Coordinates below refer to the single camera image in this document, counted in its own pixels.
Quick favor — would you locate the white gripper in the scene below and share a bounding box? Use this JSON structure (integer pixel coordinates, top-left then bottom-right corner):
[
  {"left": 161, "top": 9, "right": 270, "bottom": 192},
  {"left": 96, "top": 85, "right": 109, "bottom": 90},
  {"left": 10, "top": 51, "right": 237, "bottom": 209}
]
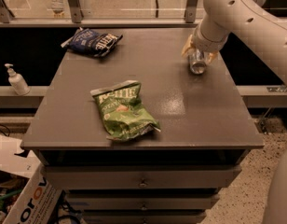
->
[{"left": 181, "top": 26, "right": 228, "bottom": 63}]

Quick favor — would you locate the silver redbull can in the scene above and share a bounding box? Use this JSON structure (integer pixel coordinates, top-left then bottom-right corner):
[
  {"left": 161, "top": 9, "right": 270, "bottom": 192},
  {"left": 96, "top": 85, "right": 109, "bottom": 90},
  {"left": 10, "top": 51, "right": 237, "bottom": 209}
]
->
[{"left": 188, "top": 49, "right": 207, "bottom": 75}]

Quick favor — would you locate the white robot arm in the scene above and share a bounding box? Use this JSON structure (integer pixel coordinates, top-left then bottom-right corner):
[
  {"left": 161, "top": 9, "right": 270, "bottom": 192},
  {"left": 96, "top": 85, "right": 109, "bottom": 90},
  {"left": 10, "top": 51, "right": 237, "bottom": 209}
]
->
[{"left": 182, "top": 0, "right": 287, "bottom": 224}]

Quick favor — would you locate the green Kettle chip bag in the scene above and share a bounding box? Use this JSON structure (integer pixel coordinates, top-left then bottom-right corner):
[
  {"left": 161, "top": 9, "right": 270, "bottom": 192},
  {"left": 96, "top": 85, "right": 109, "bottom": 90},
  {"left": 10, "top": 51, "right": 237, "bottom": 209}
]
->
[{"left": 90, "top": 80, "right": 160, "bottom": 142}]

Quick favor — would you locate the blue Kettle chip bag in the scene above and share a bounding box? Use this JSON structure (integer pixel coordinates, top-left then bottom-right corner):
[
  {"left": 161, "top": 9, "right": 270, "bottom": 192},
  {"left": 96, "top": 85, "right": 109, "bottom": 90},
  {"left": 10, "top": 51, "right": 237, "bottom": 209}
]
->
[{"left": 61, "top": 28, "right": 123, "bottom": 58}]

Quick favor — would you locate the grey drawer cabinet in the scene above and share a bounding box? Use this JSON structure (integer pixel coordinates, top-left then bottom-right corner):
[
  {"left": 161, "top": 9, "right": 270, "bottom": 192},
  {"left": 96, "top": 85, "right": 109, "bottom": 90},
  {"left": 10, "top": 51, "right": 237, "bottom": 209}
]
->
[{"left": 22, "top": 28, "right": 263, "bottom": 224}]

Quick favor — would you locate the white pump soap bottle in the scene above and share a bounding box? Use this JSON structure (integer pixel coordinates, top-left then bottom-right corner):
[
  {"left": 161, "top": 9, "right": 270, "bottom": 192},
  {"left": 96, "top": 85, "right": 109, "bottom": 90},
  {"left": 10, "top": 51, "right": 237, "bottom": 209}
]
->
[{"left": 5, "top": 63, "right": 30, "bottom": 95}]

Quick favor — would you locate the white cardboard box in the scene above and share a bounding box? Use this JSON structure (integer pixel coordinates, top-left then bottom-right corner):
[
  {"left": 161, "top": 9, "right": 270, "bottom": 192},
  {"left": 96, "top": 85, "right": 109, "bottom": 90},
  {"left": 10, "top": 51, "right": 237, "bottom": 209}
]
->
[{"left": 0, "top": 135, "right": 62, "bottom": 224}]

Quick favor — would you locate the metal bracket on ledge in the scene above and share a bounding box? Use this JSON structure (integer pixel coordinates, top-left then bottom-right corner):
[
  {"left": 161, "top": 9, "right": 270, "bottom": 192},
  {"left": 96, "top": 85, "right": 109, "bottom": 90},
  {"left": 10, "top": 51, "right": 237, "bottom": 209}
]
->
[{"left": 266, "top": 85, "right": 287, "bottom": 92}]

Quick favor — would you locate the grey metal railing frame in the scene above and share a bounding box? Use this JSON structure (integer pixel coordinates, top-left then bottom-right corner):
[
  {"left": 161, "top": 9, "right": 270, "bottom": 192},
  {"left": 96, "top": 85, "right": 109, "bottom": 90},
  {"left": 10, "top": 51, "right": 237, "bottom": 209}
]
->
[{"left": 0, "top": 0, "right": 205, "bottom": 27}]

